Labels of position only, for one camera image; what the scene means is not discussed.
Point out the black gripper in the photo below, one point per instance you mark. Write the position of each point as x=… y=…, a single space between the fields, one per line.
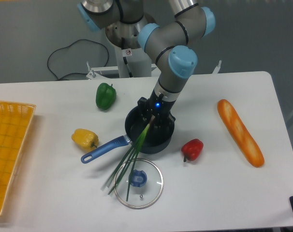
x=157 y=106

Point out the green onion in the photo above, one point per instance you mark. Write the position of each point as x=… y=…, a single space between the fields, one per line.
x=130 y=157

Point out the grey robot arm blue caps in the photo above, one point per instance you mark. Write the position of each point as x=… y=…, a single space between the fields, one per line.
x=176 y=64

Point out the red bell pepper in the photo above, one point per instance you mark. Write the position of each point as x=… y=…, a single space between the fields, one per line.
x=192 y=149

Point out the green bell pepper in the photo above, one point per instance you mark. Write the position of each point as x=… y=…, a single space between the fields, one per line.
x=105 y=96

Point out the glass lid blue knob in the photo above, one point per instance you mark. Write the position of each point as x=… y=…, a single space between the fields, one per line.
x=140 y=186

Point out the yellow bell pepper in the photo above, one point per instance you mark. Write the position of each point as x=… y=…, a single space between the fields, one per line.
x=85 y=139

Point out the orange baguette bread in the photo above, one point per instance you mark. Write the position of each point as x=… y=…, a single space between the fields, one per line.
x=240 y=133

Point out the yellow woven basket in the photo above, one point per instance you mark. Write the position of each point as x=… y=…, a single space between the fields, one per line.
x=15 y=121

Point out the dark pot blue handle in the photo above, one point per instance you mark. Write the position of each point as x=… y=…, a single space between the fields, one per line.
x=133 y=127

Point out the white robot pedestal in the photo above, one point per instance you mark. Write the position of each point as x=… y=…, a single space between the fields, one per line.
x=134 y=60

